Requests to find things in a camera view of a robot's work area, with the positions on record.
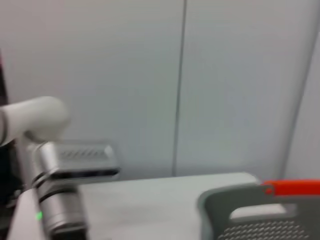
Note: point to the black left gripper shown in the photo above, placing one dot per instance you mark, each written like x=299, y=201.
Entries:
x=72, y=235

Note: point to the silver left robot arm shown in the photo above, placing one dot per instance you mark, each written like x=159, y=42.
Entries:
x=32, y=117

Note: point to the grey perforated storage basket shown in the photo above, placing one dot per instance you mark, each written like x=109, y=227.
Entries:
x=250, y=212

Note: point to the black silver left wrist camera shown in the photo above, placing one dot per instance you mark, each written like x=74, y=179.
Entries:
x=85, y=160

